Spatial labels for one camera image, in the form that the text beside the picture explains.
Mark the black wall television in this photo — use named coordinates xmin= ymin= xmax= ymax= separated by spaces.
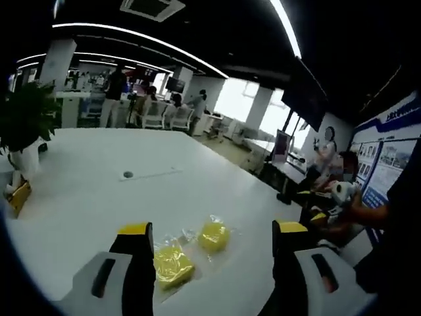
xmin=165 ymin=77 xmax=186 ymax=93

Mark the blue wall poster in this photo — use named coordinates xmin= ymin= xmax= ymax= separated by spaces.
xmin=350 ymin=92 xmax=421 ymax=244

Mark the large hanging black screen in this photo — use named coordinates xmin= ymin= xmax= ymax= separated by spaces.
xmin=281 ymin=57 xmax=330 ymax=132

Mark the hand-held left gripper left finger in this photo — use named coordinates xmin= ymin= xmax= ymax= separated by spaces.
xmin=57 ymin=222 xmax=156 ymax=316

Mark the green plant in white pot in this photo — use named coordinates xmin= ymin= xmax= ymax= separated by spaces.
xmin=0 ymin=80 xmax=62 ymax=180

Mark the yellow tissue box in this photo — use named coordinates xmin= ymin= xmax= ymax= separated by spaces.
xmin=5 ymin=174 xmax=33 ymax=218

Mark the rectangular yellow silicone block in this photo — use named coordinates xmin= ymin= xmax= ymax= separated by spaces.
xmin=153 ymin=233 xmax=198 ymax=294

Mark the ceiling air conditioner vent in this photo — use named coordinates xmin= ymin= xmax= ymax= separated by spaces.
xmin=119 ymin=0 xmax=187 ymax=23

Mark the computer monitor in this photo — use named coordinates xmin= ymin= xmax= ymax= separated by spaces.
xmin=272 ymin=128 xmax=292 ymax=164

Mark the short ceiling light strip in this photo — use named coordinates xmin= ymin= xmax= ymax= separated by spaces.
xmin=269 ymin=0 xmax=303 ymax=60

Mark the long curved ceiling light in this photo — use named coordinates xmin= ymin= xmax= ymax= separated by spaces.
xmin=51 ymin=22 xmax=230 ymax=79

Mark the black camera tripod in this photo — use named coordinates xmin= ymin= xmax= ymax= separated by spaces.
xmin=126 ymin=93 xmax=139 ymax=128

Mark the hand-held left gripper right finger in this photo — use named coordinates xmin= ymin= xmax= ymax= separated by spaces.
xmin=264 ymin=219 xmax=378 ymax=316

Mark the white office desk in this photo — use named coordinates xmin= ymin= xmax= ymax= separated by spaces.
xmin=245 ymin=138 xmax=309 ymax=195

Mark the rounded yellow silicone block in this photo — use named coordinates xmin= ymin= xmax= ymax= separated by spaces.
xmin=184 ymin=214 xmax=239 ymax=263

